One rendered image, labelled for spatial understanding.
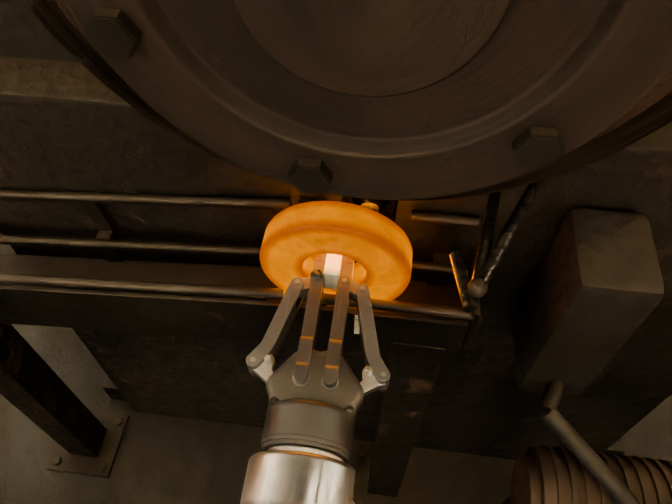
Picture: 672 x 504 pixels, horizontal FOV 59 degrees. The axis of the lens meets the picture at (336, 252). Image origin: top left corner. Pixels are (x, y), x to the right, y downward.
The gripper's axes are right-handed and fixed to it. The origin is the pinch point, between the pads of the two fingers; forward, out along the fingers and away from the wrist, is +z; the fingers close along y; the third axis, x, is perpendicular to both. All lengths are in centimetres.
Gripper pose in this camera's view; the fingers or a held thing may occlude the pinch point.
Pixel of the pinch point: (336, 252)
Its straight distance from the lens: 58.8
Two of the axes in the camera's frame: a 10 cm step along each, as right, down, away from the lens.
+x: -0.1, -5.5, -8.4
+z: 1.2, -8.3, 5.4
